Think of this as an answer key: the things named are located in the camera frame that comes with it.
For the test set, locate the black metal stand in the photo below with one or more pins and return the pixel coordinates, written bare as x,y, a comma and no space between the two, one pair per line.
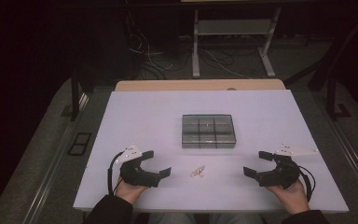
331,90
75,93

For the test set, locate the person's right hand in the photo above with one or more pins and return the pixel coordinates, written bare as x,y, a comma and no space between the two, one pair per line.
292,197

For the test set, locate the white table board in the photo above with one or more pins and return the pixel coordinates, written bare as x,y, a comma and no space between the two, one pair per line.
155,124

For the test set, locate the clear plastic compartment box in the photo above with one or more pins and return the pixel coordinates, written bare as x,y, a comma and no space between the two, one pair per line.
208,132

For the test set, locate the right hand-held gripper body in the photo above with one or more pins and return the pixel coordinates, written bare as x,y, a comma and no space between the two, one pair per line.
284,175

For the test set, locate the person's left hand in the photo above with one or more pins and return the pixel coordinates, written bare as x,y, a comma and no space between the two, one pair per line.
129,192

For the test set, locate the white metal stand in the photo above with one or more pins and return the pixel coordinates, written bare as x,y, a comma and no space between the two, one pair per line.
234,27

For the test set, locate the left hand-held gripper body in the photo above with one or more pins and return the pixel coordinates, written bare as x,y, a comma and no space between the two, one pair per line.
136,175

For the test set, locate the light wooden table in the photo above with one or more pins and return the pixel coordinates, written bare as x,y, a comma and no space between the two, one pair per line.
183,84

